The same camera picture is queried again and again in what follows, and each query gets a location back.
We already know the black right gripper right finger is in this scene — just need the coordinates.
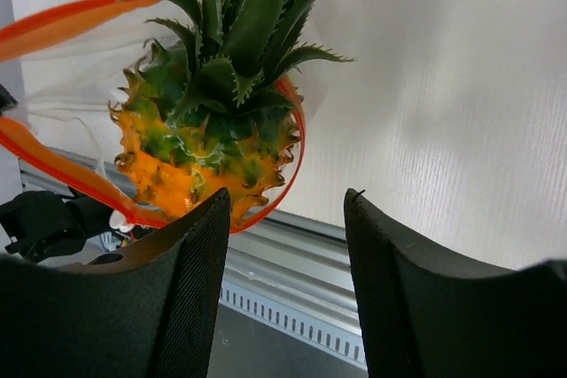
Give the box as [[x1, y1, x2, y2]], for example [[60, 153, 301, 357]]
[[344, 189, 566, 377]]

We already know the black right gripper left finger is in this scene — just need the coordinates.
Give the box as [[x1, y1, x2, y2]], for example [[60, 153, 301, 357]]
[[1, 189, 230, 377]]

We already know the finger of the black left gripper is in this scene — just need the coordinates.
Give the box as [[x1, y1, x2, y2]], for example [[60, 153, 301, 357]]
[[0, 85, 18, 111]]

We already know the clear zip bag orange zipper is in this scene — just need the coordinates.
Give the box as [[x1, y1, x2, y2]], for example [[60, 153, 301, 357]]
[[1, 0, 307, 233]]

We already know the toy pineapple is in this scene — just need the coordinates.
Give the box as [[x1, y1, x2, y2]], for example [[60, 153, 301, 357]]
[[109, 0, 343, 228]]

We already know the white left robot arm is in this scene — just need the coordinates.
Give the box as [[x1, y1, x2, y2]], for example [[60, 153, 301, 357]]
[[1, 189, 113, 264]]

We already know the white slotted cable duct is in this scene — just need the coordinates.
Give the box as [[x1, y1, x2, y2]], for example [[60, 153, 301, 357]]
[[220, 281, 367, 370]]

